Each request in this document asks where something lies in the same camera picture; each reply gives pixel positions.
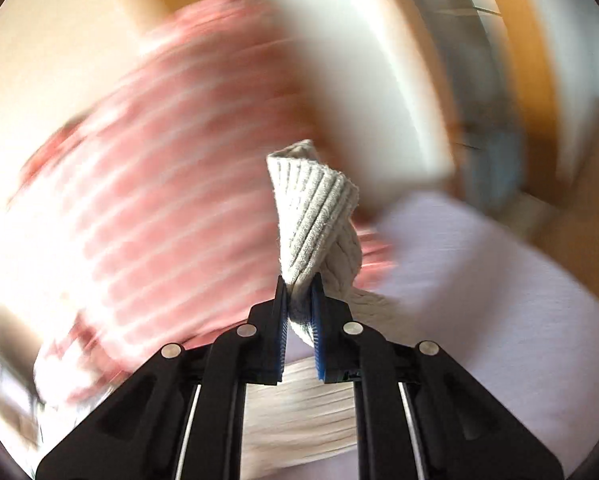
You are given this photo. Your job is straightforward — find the pink polka dot pillow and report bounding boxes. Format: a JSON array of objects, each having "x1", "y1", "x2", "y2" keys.
[{"x1": 11, "y1": 0, "x2": 392, "y2": 406}]

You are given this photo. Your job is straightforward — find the beige cable-knit sweater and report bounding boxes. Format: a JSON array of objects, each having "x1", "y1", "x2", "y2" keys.
[{"x1": 241, "y1": 140, "x2": 414, "y2": 479}]

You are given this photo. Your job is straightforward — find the wooden door frame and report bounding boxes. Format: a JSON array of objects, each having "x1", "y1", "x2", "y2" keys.
[{"x1": 122, "y1": 0, "x2": 599, "y2": 276}]

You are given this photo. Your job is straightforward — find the lavender bed sheet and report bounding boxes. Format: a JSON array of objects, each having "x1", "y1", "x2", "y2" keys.
[{"x1": 348, "y1": 193, "x2": 599, "y2": 479}]

